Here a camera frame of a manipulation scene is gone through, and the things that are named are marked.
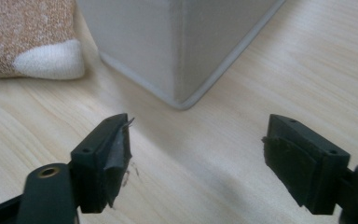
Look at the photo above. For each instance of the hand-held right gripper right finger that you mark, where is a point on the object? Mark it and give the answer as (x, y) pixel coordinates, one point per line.
(304, 174)

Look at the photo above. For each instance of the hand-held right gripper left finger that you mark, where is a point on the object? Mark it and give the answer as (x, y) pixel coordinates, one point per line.
(93, 174)

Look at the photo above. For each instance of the brown sock with white heel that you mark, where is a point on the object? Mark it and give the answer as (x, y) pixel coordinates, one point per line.
(28, 40)

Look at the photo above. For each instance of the long white box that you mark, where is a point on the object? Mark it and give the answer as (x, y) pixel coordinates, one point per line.
(174, 43)

